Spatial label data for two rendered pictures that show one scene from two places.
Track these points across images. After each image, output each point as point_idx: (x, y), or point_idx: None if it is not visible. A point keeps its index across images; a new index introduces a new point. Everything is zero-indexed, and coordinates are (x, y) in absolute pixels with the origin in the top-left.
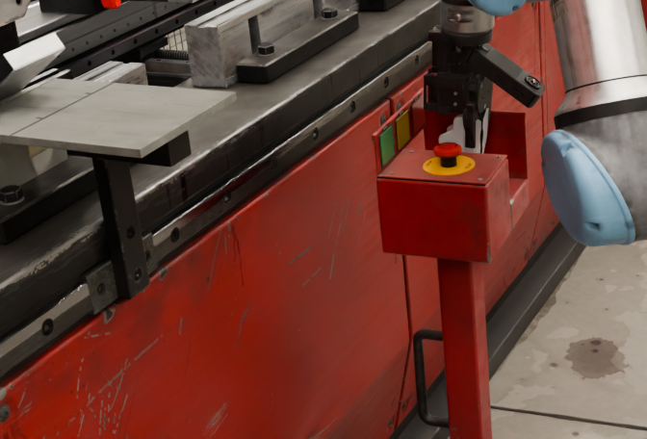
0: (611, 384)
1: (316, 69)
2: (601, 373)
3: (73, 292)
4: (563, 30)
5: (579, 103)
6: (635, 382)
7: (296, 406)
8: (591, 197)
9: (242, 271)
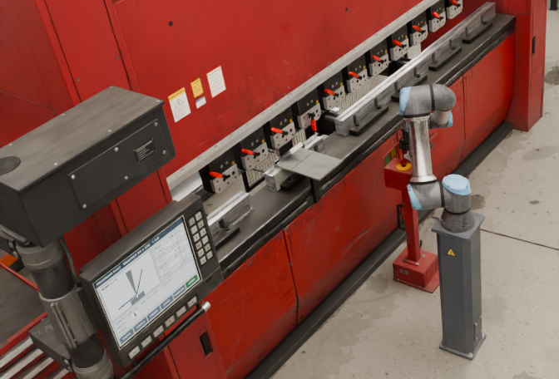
0: (477, 213)
1: (371, 130)
2: (475, 208)
3: (303, 203)
4: (412, 163)
5: (413, 180)
6: (485, 213)
7: (361, 223)
8: (413, 202)
9: (346, 190)
